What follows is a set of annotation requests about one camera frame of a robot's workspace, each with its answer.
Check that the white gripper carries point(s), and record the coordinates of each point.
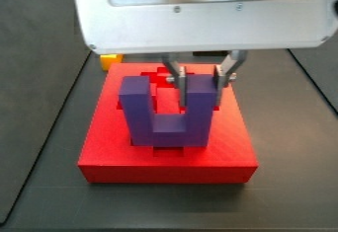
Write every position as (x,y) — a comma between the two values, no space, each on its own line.
(148,26)

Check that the purple U-shaped block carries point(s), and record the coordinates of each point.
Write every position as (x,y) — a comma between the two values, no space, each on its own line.
(169,130)

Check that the black angle fixture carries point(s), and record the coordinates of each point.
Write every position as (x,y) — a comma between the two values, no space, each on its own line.
(211,53)

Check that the red board with slots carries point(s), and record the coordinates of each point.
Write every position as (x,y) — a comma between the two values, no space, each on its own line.
(112,160)

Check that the yellow long bar block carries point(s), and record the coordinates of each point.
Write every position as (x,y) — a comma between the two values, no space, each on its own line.
(110,59)

